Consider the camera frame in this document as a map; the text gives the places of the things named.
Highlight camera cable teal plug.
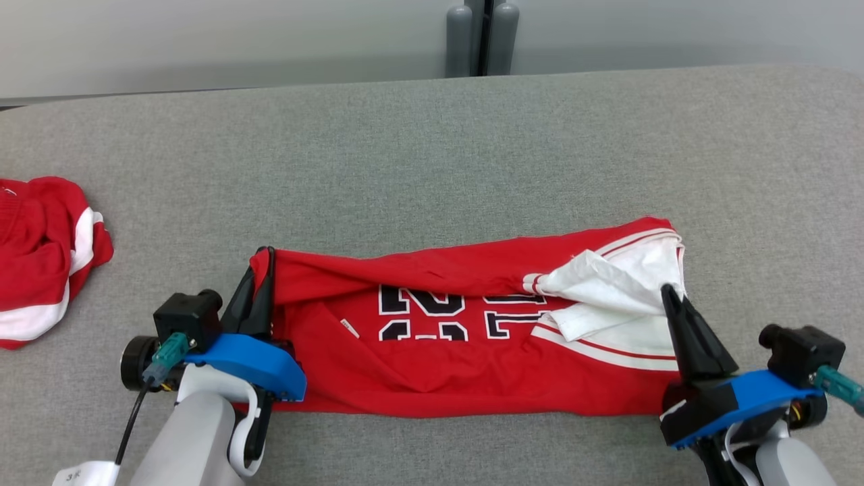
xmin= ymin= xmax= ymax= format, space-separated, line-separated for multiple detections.
xmin=115 ymin=332 xmax=191 ymax=466
xmin=813 ymin=364 xmax=864 ymax=417

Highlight left camera cable teal plug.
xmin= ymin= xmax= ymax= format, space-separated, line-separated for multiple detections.
xmin=115 ymin=332 xmax=191 ymax=466

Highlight red shorts white bands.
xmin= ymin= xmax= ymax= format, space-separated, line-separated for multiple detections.
xmin=0 ymin=177 xmax=114 ymax=350

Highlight grey cylindrical post foot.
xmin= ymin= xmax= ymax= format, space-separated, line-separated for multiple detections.
xmin=487 ymin=3 xmax=520 ymax=76
xmin=445 ymin=5 xmax=473 ymax=78

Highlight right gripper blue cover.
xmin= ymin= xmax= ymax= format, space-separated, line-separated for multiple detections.
xmin=660 ymin=283 xmax=830 ymax=486

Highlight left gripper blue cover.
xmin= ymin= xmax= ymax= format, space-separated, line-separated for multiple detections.
xmin=121 ymin=246 xmax=306 ymax=477

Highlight right camera cable teal plug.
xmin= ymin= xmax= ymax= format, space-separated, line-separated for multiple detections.
xmin=813 ymin=364 xmax=864 ymax=417

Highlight grey partition post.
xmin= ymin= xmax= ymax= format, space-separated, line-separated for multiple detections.
xmin=466 ymin=0 xmax=504 ymax=76

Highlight red numbered jersey white sleeves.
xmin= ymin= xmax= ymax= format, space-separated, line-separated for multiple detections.
xmin=233 ymin=216 xmax=687 ymax=417

